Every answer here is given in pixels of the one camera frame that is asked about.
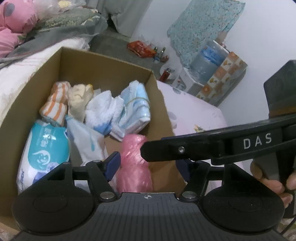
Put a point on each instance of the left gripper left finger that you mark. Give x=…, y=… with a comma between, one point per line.
x=100, y=174

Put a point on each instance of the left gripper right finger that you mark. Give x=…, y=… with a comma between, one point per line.
x=195, y=175

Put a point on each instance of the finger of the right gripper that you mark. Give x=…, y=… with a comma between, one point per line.
x=196, y=147

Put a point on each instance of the cotton swab bag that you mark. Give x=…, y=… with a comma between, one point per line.
x=86, y=144

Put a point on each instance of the pink plastic bag roll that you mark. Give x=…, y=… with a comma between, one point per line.
x=134, y=174

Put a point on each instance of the wet wipes pack blue dots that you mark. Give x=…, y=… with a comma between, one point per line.
x=46, y=148

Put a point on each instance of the blue face mask pack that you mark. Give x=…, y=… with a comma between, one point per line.
x=136, y=111

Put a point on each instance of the orange striped towel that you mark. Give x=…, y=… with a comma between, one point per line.
x=55, y=108

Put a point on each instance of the cream cloth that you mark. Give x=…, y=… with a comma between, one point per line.
x=78, y=97

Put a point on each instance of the white and blue fluffy towel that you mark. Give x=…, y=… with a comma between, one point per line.
x=103, y=111

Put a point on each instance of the person's right hand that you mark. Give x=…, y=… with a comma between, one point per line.
x=275, y=185

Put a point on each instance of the white water dispenser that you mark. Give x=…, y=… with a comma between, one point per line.
x=186, y=83

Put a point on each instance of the patterned tile cabinet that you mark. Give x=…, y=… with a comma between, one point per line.
x=224, y=80

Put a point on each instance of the red thermos bottle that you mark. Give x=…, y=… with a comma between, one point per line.
x=166, y=73

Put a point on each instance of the blue water jug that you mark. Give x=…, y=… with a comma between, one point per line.
x=207, y=61

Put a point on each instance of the small bottles on floor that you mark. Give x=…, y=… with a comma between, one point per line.
x=160, y=57

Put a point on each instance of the red snack bag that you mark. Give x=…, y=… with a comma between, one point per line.
x=141, y=49

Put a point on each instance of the grey green quilt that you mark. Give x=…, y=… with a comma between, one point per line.
x=77, y=22

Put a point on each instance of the white plastic bag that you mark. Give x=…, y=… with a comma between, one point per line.
x=58, y=6

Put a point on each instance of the pink floral blanket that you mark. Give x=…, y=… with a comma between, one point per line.
x=17, y=19

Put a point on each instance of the teal patterned wall cloth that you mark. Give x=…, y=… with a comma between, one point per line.
x=200, y=22

